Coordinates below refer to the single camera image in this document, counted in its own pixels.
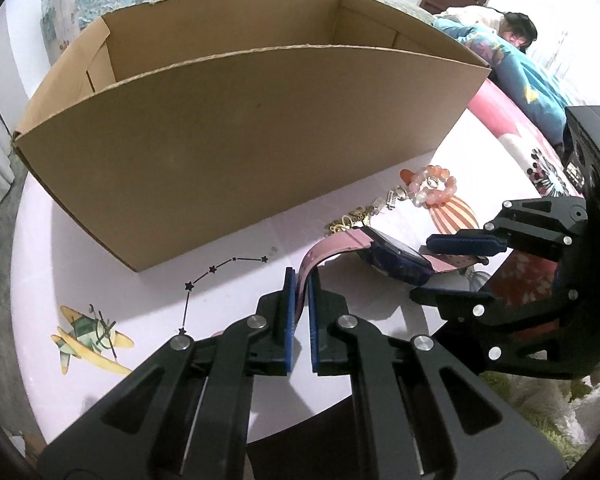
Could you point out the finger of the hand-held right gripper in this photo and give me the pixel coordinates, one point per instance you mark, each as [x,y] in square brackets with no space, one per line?
[460,244]
[460,302]

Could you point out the blue patterned quilt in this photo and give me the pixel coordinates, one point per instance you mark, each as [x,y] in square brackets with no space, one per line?
[520,80]

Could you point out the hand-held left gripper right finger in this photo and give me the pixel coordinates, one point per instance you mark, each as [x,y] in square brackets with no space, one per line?
[314,320]

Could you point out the silver ribbed clip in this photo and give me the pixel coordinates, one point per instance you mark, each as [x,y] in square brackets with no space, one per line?
[391,200]

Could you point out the gold butterfly brooch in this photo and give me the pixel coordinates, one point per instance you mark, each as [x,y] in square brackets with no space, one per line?
[347,221]

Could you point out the small silver charm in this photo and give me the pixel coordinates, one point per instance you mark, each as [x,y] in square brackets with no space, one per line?
[377,205]

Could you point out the brown cardboard box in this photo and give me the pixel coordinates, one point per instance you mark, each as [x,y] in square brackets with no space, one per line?
[230,160]

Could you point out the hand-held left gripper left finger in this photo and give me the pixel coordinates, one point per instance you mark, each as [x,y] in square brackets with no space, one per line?
[290,320]

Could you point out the pink bedding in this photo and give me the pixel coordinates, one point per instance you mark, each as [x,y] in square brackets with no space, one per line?
[495,110]

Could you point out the small orange pendant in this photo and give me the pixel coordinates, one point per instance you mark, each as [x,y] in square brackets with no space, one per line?
[406,176]

